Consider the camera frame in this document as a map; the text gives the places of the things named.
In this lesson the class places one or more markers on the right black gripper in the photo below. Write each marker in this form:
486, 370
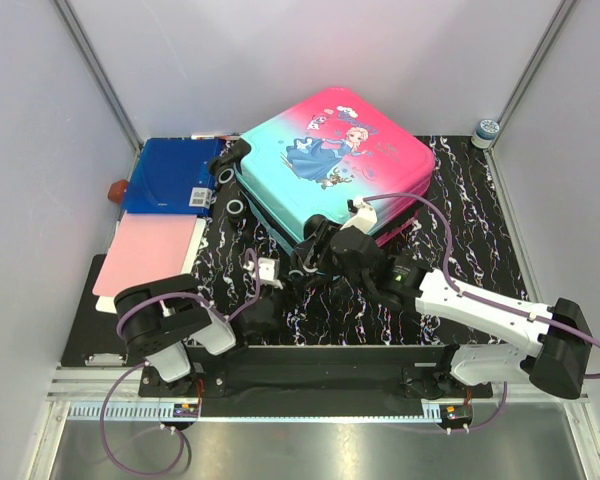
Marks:
311, 247

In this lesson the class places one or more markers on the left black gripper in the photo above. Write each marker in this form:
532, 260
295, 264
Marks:
279, 292

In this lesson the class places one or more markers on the pink teal hardshell suitcase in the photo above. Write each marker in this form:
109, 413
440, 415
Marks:
314, 157

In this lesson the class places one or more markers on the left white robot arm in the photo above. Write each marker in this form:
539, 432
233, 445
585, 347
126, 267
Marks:
180, 335

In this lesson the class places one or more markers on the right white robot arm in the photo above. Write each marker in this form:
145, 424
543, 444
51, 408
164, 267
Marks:
546, 345

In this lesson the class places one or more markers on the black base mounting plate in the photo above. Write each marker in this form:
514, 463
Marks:
416, 372

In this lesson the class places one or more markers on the pink white board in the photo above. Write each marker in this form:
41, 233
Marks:
147, 248

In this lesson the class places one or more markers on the black clipboard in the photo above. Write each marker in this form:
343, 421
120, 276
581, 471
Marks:
92, 341

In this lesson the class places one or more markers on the blue folder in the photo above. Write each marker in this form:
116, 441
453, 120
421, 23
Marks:
172, 177

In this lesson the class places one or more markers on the brown red round object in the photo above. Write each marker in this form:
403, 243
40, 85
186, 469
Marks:
117, 191

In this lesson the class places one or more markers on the blue lidded small jar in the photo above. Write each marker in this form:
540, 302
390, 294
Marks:
485, 133

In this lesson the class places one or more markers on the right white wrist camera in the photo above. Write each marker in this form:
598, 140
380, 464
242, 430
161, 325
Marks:
363, 215

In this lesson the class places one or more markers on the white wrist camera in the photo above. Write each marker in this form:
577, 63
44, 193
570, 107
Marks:
267, 270
363, 215

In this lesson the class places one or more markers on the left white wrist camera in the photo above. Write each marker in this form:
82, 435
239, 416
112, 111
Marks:
267, 270

